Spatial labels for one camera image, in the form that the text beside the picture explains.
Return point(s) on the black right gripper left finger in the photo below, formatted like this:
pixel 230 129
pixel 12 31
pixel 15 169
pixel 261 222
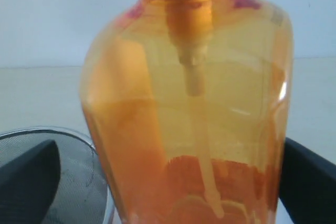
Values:
pixel 29 183

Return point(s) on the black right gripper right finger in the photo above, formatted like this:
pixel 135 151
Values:
pixel 307 185

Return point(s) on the orange pump soap bottle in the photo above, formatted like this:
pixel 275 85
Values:
pixel 187 104

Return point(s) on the steel mesh colander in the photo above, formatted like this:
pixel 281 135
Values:
pixel 83 194

